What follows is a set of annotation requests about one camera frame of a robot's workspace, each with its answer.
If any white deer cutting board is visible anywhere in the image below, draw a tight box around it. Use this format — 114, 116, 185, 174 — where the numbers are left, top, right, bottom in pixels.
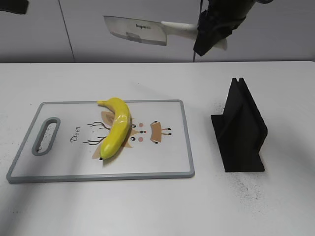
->
6, 99, 194, 183

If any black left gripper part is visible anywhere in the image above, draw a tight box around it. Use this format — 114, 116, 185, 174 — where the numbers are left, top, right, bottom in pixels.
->
0, 0, 29, 15

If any yellow plastic banana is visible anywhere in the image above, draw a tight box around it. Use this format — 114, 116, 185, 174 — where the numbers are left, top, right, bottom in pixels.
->
97, 97, 131, 160

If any black knife stand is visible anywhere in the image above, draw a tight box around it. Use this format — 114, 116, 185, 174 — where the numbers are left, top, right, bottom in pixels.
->
211, 78, 268, 173

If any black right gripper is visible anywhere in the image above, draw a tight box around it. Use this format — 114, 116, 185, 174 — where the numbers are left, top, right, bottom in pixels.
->
193, 0, 255, 56

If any white-handled kitchen knife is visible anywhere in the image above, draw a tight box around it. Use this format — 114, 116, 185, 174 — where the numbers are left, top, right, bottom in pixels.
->
103, 15, 228, 52

